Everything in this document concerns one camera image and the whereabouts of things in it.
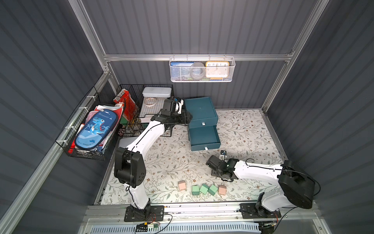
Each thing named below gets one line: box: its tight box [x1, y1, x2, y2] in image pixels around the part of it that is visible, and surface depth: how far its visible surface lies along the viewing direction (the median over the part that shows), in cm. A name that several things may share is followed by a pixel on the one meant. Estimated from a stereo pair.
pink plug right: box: [218, 184, 227, 196], surface depth 81 cm
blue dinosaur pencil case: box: [74, 109, 118, 151], surface depth 66 cm
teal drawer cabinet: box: [184, 96, 222, 152], surface depth 92 cm
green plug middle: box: [199, 183, 210, 195], surface depth 81 cm
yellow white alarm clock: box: [205, 60, 230, 78], surface depth 90 cm
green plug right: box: [207, 184, 219, 196], surface depth 81 cm
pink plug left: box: [178, 180, 187, 191], surface depth 82 cm
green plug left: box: [191, 185, 200, 196], surface depth 81 cm
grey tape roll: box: [189, 61, 206, 80], surface depth 90 cm
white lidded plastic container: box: [142, 86, 172, 98], surface depth 104 cm
